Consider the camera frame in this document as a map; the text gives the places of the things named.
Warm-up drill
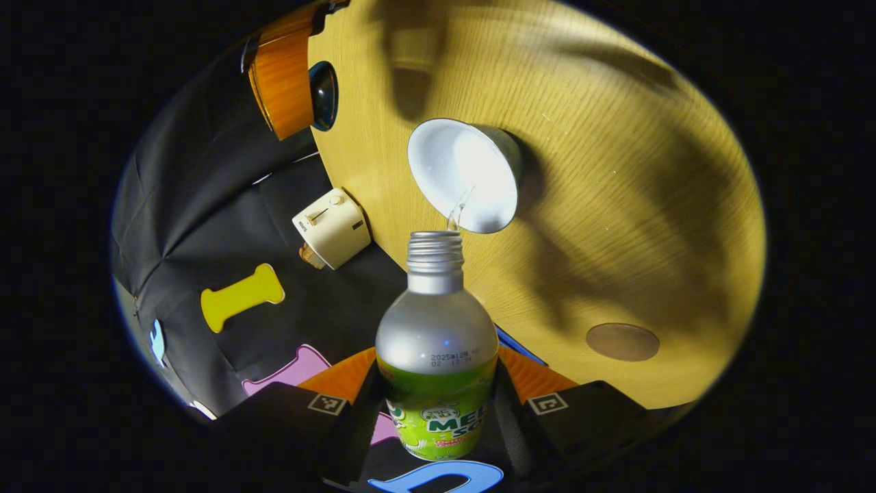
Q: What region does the teal teacup lid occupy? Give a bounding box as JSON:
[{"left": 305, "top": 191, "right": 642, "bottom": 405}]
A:
[{"left": 308, "top": 61, "right": 339, "bottom": 132}]

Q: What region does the white power cable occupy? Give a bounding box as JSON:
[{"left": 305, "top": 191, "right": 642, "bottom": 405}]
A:
[{"left": 252, "top": 152, "right": 321, "bottom": 187}]

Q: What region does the white toaster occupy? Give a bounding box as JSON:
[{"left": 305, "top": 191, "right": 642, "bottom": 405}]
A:
[{"left": 292, "top": 188, "right": 372, "bottom": 271}]

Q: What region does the green teacup with white inside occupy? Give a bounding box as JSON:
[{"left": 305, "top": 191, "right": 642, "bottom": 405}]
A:
[{"left": 407, "top": 118, "right": 524, "bottom": 235}]

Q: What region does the silver green label water bottle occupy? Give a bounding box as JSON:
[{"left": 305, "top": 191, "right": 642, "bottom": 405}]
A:
[{"left": 375, "top": 231, "right": 500, "bottom": 462}]

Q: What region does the round brown coaster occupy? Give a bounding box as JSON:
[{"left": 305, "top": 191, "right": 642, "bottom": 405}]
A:
[{"left": 586, "top": 323, "right": 660, "bottom": 362}]

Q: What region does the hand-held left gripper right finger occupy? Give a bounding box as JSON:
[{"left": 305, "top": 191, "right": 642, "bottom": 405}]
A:
[{"left": 489, "top": 342, "right": 651, "bottom": 480}]

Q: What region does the folded blue towel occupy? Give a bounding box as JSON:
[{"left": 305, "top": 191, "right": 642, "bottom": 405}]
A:
[{"left": 496, "top": 327, "right": 548, "bottom": 367}]

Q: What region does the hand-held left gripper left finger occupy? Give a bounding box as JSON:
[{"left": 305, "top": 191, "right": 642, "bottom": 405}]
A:
[{"left": 205, "top": 346, "right": 391, "bottom": 487}]

